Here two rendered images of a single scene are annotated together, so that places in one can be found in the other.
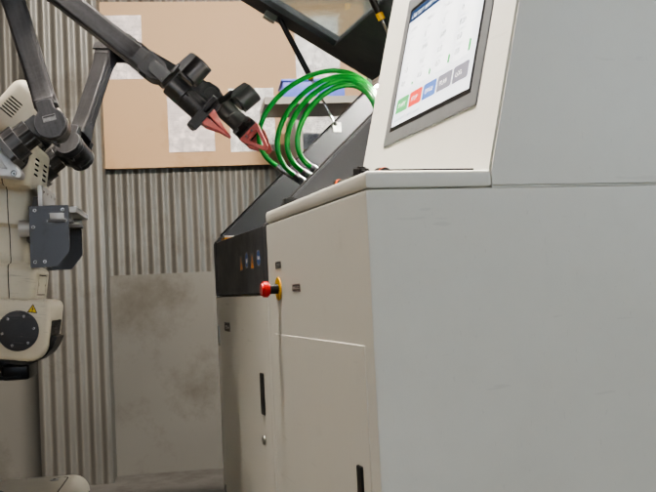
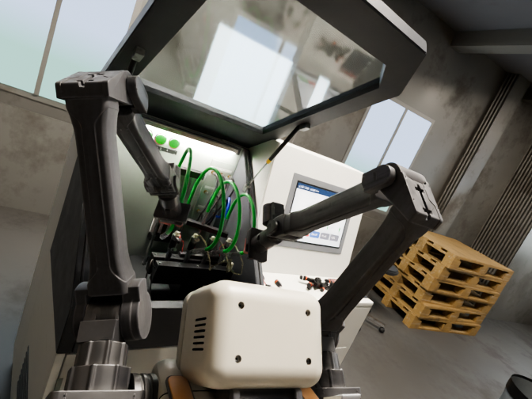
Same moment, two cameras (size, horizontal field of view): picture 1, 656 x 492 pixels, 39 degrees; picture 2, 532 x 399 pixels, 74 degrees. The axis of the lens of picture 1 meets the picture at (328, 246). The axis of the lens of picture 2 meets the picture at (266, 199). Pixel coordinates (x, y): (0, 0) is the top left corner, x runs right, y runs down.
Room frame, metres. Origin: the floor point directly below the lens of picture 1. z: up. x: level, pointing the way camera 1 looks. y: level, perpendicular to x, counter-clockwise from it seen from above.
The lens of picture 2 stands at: (2.74, 1.27, 1.64)
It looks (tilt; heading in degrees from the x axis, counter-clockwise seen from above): 13 degrees down; 249
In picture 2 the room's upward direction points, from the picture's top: 23 degrees clockwise
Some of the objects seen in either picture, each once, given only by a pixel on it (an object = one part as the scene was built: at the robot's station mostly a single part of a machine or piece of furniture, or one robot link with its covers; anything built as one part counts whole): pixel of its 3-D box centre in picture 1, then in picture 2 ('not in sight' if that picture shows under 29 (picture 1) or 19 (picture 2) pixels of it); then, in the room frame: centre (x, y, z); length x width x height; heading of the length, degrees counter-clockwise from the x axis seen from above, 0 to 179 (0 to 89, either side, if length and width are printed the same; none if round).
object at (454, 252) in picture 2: not in sight; (435, 277); (-1.34, -2.18, 0.51); 1.45 x 0.99 x 1.03; 8
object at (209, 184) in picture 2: not in sight; (214, 193); (2.38, -0.33, 1.20); 0.13 x 0.03 x 0.31; 17
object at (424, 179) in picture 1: (359, 201); (313, 290); (1.82, -0.07, 0.96); 0.70 x 0.22 x 0.03; 17
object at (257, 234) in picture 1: (245, 265); (176, 323); (2.46, 0.22, 0.87); 0.62 x 0.04 x 0.16; 17
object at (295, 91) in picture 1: (311, 93); not in sight; (3.97, 0.04, 1.65); 0.28 x 0.19 x 0.09; 98
